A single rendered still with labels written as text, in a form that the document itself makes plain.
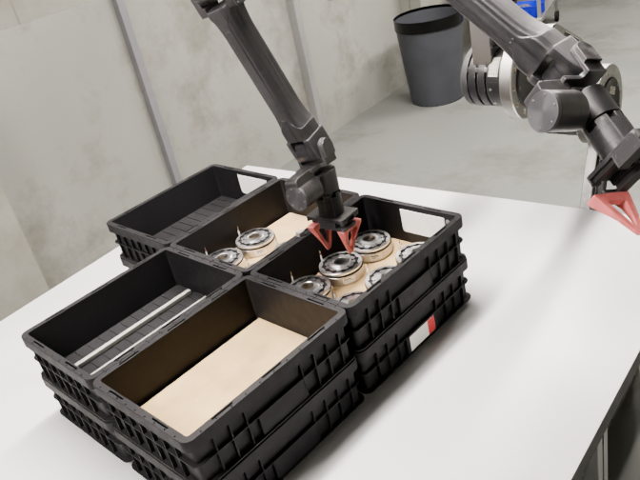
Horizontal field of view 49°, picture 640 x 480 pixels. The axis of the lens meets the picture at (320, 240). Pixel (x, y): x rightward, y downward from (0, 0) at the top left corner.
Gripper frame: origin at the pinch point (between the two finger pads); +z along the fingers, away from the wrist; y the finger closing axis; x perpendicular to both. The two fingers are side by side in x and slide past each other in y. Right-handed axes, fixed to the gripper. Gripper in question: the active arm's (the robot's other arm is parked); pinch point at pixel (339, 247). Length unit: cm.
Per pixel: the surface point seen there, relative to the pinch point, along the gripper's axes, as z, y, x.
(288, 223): 6.4, -30.4, 15.7
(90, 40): -27, -207, 92
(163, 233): 6, -65, 0
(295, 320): 3.8, 4.1, -22.8
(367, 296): -2.4, 20.0, -17.8
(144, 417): -2, 4, -61
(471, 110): 85, -124, 300
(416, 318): 12.7, 20.1, -3.2
